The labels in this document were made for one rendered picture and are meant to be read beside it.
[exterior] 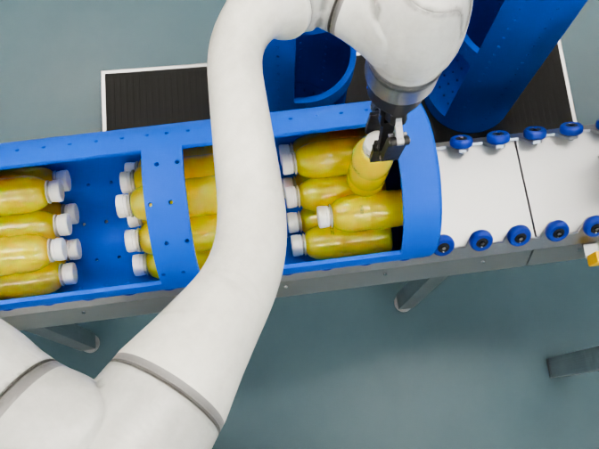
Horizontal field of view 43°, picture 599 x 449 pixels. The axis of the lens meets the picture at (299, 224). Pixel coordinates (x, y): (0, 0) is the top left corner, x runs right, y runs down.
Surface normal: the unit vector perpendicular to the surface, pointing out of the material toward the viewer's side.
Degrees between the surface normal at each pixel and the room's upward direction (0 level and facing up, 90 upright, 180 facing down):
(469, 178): 0
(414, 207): 37
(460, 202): 0
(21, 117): 0
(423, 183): 21
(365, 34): 79
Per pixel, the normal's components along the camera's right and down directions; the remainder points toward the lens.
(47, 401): 0.33, -0.70
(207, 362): 0.60, -0.35
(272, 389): 0.02, -0.25
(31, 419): 0.26, -0.55
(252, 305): 0.73, -0.14
